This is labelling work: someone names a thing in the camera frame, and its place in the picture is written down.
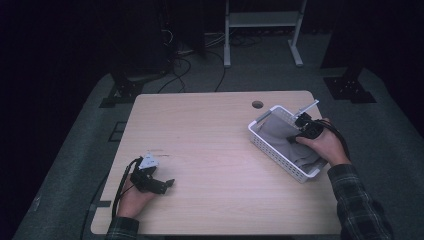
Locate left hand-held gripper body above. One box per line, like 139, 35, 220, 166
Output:
129, 152, 168, 195

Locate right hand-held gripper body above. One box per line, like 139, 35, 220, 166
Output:
292, 98, 325, 141

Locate grey shorts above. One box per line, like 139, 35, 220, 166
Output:
257, 114, 327, 172

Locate white plastic basket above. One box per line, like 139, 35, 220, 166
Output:
247, 104, 330, 185

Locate person's right hand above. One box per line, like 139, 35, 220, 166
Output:
294, 117, 352, 167

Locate person's left hand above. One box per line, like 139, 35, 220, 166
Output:
116, 173, 157, 220

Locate black metal stand base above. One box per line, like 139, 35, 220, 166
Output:
98, 64, 168, 109
320, 61, 378, 105

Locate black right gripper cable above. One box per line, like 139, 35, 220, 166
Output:
314, 118, 352, 162

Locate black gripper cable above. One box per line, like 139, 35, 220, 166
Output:
314, 118, 352, 162
111, 157, 141, 219

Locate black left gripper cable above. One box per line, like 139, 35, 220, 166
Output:
111, 157, 141, 219

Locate black floor cable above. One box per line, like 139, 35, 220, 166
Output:
157, 54, 193, 95
203, 49, 228, 93

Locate white metal desk frame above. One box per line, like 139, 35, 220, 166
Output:
223, 0, 309, 69

